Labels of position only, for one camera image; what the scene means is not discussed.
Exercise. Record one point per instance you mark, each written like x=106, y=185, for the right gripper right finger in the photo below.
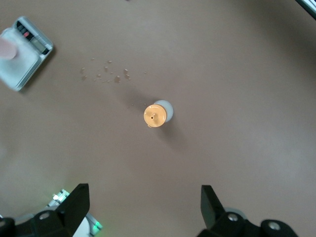
x=217, y=222

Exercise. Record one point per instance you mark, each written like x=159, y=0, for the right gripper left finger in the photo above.
x=66, y=217

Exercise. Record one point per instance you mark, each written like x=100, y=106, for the brown table cover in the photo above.
x=222, y=98

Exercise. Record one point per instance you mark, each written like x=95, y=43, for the silver digital kitchen scale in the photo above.
x=22, y=66

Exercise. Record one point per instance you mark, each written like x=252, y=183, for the sauce bottle with orange cap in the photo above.
x=154, y=116

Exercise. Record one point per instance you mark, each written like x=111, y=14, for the pink plastic cup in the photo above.
x=6, y=49

